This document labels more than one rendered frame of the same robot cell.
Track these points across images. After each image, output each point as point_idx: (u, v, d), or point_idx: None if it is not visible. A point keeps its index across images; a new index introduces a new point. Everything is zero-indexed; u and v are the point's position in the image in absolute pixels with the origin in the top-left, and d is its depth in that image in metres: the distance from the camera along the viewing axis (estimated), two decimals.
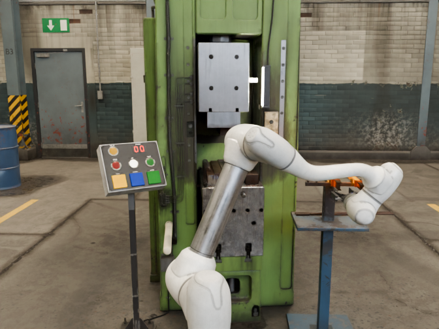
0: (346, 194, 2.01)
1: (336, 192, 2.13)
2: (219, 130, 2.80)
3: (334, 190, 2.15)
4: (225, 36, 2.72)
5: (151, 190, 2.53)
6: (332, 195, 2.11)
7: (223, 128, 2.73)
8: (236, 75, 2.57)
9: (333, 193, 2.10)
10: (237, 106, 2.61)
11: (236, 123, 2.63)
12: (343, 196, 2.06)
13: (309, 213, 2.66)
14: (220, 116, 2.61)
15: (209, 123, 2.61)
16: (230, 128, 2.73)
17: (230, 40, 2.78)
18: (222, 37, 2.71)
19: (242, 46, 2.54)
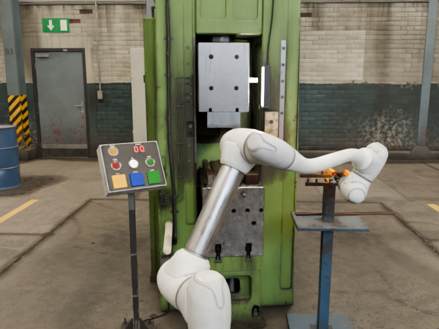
0: (340, 177, 2.14)
1: (336, 176, 2.26)
2: (219, 130, 2.80)
3: (335, 175, 2.28)
4: (225, 36, 2.72)
5: (151, 190, 2.53)
6: (331, 179, 2.25)
7: (223, 128, 2.73)
8: (236, 75, 2.57)
9: (331, 177, 2.24)
10: (237, 106, 2.61)
11: (236, 123, 2.63)
12: (337, 179, 2.19)
13: (309, 213, 2.66)
14: (220, 116, 2.61)
15: (209, 123, 2.61)
16: (230, 128, 2.73)
17: (230, 40, 2.78)
18: (222, 37, 2.71)
19: (242, 46, 2.54)
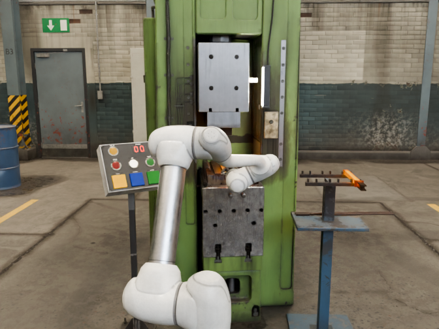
0: (228, 170, 2.40)
1: (227, 168, 2.52)
2: None
3: (226, 167, 2.54)
4: (225, 36, 2.72)
5: (151, 190, 2.53)
6: None
7: (223, 128, 2.73)
8: (236, 75, 2.57)
9: (222, 169, 2.49)
10: (237, 106, 2.61)
11: (236, 123, 2.63)
12: (227, 171, 2.44)
13: (309, 213, 2.66)
14: (220, 116, 2.61)
15: (209, 123, 2.61)
16: (230, 128, 2.73)
17: (230, 40, 2.78)
18: (222, 37, 2.71)
19: (242, 46, 2.54)
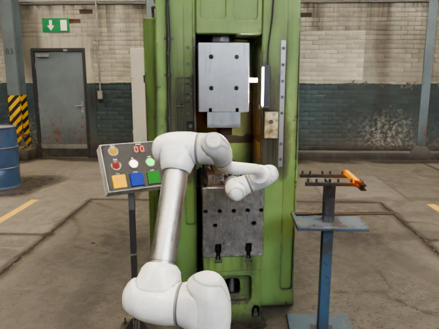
0: (227, 177, 2.45)
1: (225, 174, 2.57)
2: (219, 130, 2.80)
3: (225, 173, 2.59)
4: (225, 36, 2.72)
5: (151, 190, 2.53)
6: None
7: (223, 128, 2.73)
8: (236, 75, 2.57)
9: (221, 175, 2.54)
10: (237, 106, 2.61)
11: (236, 123, 2.63)
12: (226, 177, 2.50)
13: (309, 213, 2.66)
14: (220, 116, 2.61)
15: (209, 123, 2.61)
16: (230, 128, 2.73)
17: (230, 40, 2.78)
18: (222, 37, 2.71)
19: (242, 46, 2.54)
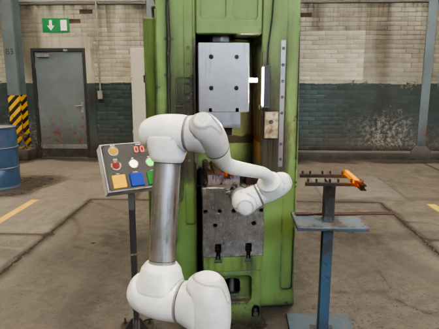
0: (234, 188, 2.16)
1: (232, 186, 2.28)
2: None
3: (232, 185, 2.30)
4: (225, 36, 2.72)
5: (151, 190, 2.53)
6: None
7: (223, 128, 2.73)
8: (236, 75, 2.57)
9: (228, 187, 2.25)
10: (237, 106, 2.61)
11: (236, 123, 2.63)
12: (232, 190, 2.20)
13: (309, 213, 2.66)
14: (220, 116, 2.61)
15: None
16: (230, 128, 2.73)
17: (230, 40, 2.78)
18: (222, 37, 2.71)
19: (242, 46, 2.54)
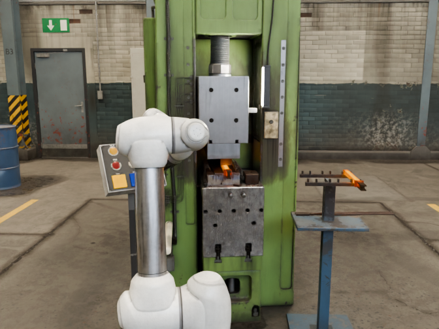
0: None
1: None
2: (219, 159, 2.84)
3: None
4: (225, 67, 2.75)
5: None
6: None
7: (223, 158, 2.76)
8: (236, 108, 2.61)
9: None
10: (237, 138, 2.65)
11: (236, 154, 2.66)
12: None
13: (309, 213, 2.66)
14: (220, 147, 2.65)
15: (209, 155, 2.65)
16: (230, 158, 2.77)
17: (230, 71, 2.81)
18: (222, 68, 2.75)
19: (242, 79, 2.58)
